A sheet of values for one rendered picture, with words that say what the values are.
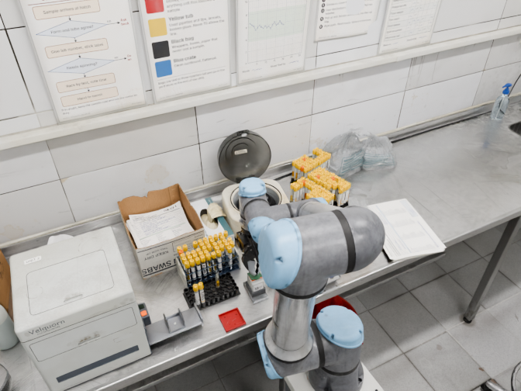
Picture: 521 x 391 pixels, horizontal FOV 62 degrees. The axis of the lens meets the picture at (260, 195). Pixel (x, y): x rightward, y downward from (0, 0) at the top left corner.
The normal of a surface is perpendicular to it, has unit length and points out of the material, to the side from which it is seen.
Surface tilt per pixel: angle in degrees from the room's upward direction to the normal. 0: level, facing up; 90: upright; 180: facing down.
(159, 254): 86
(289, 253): 42
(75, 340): 90
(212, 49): 92
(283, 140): 90
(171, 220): 1
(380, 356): 0
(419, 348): 0
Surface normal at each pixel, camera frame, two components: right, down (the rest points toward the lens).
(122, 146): 0.44, 0.56
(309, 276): 0.25, 0.64
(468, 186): 0.00, -0.78
